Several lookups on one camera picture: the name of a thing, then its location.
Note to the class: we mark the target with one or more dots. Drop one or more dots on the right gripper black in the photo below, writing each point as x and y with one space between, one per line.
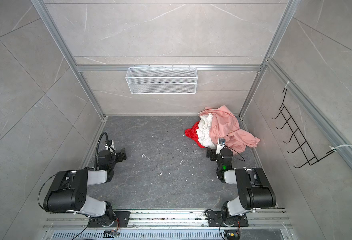
211 153

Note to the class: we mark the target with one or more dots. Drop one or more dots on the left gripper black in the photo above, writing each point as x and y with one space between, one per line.
119 154

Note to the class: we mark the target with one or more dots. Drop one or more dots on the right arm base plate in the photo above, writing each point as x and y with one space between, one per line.
216 219

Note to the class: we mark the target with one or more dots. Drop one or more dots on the aluminium mounting rail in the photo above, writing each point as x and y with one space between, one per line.
196 219

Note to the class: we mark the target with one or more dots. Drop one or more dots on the aluminium frame left post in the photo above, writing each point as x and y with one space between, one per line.
57 37

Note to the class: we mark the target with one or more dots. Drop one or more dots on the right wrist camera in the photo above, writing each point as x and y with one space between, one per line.
221 144

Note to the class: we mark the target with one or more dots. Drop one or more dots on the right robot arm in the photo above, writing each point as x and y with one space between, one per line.
254 191

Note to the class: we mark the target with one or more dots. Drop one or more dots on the pink cloth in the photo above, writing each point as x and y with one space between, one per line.
236 138

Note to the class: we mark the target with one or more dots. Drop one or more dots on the small circuit board connector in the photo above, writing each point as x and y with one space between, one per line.
110 234

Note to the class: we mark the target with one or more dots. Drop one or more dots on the aluminium frame right bar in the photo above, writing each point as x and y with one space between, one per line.
338 141

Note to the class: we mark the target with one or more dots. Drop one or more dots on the aluminium frame bar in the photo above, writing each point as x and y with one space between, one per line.
202 67
338 141

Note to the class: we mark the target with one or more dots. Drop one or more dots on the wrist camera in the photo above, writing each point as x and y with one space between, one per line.
221 144
109 145

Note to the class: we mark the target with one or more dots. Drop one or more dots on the white cloth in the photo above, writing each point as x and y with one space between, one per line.
208 128

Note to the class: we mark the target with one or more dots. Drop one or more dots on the white wire mesh basket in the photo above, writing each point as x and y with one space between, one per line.
162 81

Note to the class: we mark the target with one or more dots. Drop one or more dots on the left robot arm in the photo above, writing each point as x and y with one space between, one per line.
68 192

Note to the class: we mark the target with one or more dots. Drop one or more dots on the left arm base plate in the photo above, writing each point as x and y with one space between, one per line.
119 218

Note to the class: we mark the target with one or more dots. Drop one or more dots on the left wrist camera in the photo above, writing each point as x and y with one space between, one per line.
109 145

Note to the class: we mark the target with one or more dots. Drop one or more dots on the red cloth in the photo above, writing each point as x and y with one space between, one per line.
192 134

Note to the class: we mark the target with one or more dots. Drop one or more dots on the aluminium frame right post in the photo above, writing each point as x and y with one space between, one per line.
288 14

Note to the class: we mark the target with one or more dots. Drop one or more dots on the aluminium frame back bar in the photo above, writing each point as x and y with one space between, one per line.
202 67

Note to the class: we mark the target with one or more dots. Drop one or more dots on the black wire hook rack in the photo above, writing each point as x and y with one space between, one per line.
297 136

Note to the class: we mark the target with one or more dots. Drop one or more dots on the aluminium frame post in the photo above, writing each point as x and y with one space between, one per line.
57 37
288 14

